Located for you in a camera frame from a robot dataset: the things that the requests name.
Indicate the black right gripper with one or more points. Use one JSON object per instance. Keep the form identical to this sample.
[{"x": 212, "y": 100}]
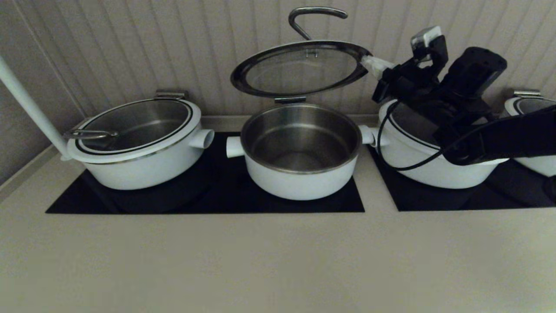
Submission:
[{"x": 408, "y": 82}]

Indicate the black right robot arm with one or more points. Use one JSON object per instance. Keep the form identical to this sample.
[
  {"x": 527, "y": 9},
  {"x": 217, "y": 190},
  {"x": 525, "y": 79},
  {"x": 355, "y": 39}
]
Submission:
[{"x": 512, "y": 139}]

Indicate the black glass induction cooktop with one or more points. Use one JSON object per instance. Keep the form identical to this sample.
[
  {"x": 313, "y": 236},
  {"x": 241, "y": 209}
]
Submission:
[
  {"x": 217, "y": 191},
  {"x": 478, "y": 198}
]

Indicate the white round pole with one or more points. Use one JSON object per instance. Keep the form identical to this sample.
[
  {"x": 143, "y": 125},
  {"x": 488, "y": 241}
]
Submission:
[{"x": 26, "y": 104}]

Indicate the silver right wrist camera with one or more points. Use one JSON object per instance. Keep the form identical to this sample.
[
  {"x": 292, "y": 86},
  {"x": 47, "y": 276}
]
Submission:
[{"x": 425, "y": 37}]

